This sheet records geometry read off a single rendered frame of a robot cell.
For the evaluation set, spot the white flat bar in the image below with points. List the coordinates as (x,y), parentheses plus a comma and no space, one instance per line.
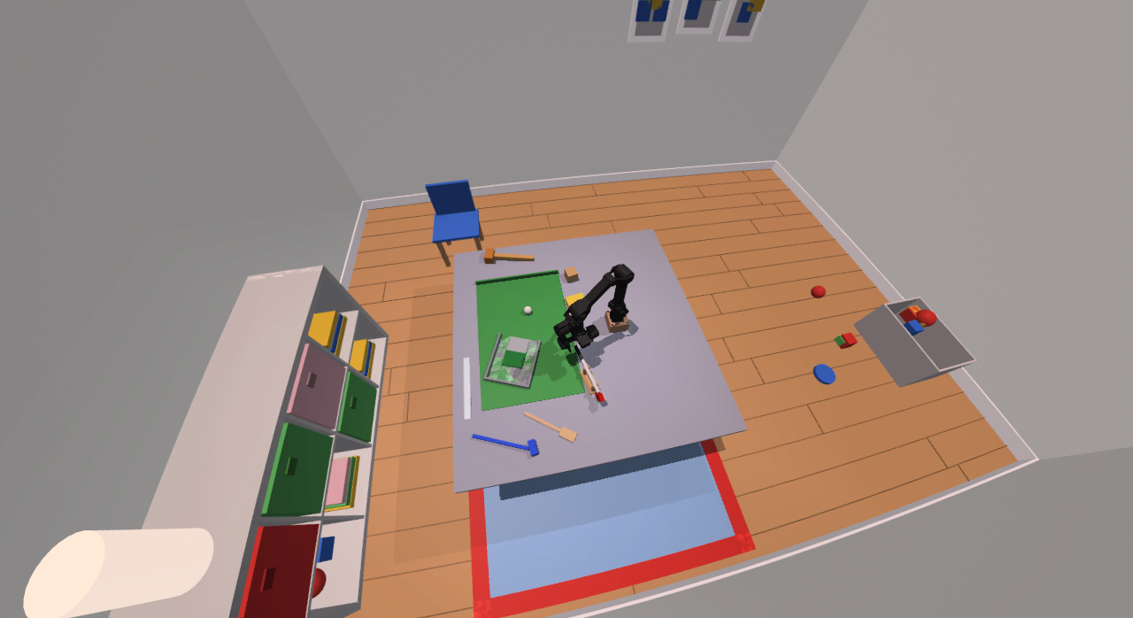
(466,385)

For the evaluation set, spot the brown wooden mallet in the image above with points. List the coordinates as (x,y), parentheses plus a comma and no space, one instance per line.
(490,255)

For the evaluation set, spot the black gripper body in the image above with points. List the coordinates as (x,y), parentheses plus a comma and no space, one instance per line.
(564,342)

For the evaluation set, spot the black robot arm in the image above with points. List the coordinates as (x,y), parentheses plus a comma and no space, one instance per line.
(581,307)

